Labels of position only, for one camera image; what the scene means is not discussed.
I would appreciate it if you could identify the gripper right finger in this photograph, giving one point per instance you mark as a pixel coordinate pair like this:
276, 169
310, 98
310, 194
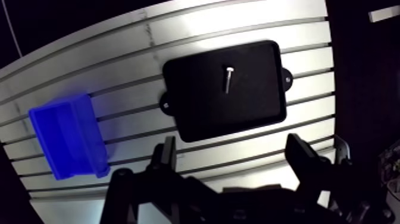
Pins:
307, 162

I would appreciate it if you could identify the steel bolt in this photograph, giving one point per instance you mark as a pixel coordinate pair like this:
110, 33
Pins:
228, 79

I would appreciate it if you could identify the black tray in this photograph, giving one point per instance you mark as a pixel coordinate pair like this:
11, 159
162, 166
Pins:
250, 106

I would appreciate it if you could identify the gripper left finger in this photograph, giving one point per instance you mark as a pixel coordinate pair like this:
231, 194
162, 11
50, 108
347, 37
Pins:
170, 156

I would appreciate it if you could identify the blue bin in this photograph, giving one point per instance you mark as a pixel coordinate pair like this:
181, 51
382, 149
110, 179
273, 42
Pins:
70, 137

